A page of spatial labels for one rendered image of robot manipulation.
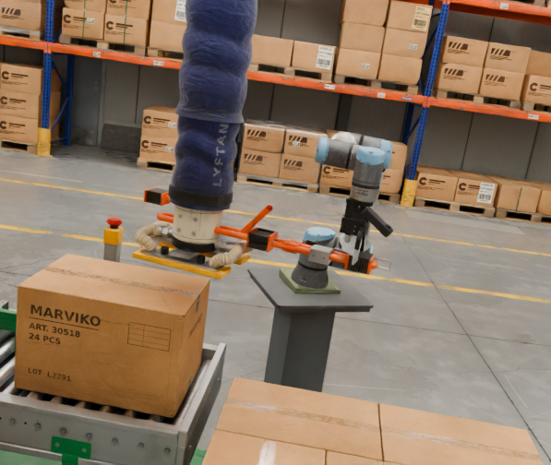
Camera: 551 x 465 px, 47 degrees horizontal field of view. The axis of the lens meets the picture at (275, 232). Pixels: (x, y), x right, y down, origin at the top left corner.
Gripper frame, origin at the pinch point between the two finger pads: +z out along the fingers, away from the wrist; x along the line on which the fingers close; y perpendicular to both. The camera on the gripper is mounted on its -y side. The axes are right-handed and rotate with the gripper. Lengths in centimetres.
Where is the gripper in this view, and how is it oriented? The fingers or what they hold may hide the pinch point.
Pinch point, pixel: (358, 259)
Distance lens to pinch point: 214.4
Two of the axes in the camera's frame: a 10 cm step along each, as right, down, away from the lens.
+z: -1.4, 9.6, 2.6
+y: -9.3, -2.1, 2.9
